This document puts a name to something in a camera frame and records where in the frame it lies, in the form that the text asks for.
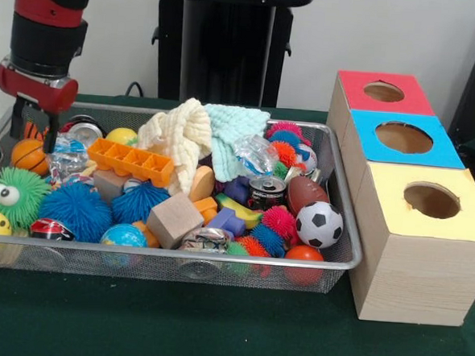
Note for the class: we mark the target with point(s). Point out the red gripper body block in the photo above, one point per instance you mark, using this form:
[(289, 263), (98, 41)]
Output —
[(37, 89)]

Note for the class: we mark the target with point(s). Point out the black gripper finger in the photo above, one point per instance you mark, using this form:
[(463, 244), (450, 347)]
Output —
[(51, 134), (17, 120)]

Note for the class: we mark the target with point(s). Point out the orange toy brick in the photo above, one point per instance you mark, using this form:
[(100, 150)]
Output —
[(129, 163)]

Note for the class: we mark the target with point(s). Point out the cream knitted cloth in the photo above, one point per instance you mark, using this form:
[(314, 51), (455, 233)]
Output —
[(179, 142)]

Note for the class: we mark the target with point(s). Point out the mint green cloth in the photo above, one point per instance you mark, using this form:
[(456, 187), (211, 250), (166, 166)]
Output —
[(241, 121)]

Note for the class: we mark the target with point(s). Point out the clear plastic bottle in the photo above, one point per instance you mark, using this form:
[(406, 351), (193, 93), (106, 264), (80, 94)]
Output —
[(255, 155)]

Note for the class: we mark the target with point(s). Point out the black drink can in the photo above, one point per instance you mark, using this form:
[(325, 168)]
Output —
[(265, 196)]

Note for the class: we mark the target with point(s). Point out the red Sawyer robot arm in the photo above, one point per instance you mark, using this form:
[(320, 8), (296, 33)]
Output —
[(44, 41)]

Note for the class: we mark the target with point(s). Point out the shallow mesh bin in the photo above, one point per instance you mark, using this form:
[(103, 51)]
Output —
[(215, 271)]

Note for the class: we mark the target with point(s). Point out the wooden box with three holes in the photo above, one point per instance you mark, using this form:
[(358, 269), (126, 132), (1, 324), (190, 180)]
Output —
[(417, 277)]

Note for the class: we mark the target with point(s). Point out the green spiky ball with eyes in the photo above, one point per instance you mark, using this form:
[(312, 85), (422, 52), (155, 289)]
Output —
[(23, 185)]

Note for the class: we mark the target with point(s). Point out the blue spiky ball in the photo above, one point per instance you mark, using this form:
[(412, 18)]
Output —
[(139, 202), (74, 212)]

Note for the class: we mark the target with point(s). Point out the plain wooden block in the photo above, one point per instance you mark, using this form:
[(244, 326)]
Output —
[(174, 222)]

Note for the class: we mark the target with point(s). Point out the brown toy football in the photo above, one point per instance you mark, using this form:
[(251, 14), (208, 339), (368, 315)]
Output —
[(307, 194)]

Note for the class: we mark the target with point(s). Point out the black and white soccer ball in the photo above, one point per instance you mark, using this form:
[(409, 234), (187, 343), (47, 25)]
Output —
[(319, 224)]

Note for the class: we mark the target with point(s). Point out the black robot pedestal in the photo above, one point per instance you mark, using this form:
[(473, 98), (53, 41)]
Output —
[(229, 44)]

